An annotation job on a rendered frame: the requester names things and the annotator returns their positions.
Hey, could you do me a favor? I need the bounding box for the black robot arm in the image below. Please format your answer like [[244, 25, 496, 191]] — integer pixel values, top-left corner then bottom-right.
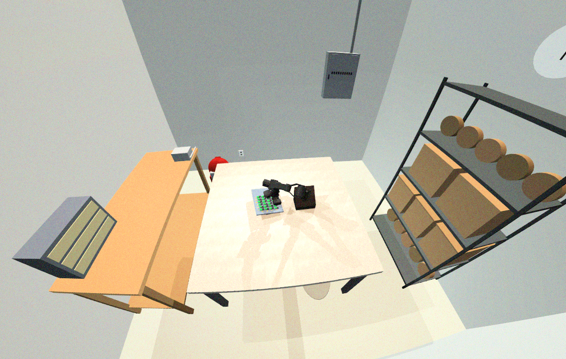
[[262, 179, 311, 201]]

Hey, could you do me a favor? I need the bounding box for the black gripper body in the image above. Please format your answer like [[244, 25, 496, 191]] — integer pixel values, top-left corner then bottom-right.
[[272, 190, 282, 205]]

